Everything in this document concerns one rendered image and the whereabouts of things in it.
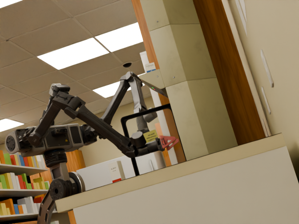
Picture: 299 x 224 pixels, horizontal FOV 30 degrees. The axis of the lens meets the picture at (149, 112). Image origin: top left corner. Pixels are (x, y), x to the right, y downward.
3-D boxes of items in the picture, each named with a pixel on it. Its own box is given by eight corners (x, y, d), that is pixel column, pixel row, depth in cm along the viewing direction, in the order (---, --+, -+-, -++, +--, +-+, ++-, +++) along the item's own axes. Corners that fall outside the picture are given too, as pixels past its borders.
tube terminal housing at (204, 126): (245, 168, 292) (203, 33, 307) (243, 165, 261) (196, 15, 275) (200, 181, 296) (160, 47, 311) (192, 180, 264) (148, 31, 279)
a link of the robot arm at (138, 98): (136, 84, 357) (124, 75, 352) (142, 78, 355) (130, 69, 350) (145, 124, 322) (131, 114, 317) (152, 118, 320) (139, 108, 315)
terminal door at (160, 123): (194, 173, 295) (173, 102, 303) (139, 189, 297) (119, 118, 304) (194, 173, 296) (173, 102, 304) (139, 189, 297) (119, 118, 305)
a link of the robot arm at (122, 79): (132, 79, 364) (121, 71, 359) (143, 79, 353) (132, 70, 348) (100, 139, 351) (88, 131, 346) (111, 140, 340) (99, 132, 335)
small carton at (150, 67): (156, 75, 287) (153, 65, 289) (157, 73, 282) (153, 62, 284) (147, 78, 287) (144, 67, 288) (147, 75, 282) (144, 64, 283)
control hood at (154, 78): (175, 98, 305) (170, 81, 307) (165, 87, 273) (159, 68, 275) (155, 104, 306) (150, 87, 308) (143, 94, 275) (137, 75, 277)
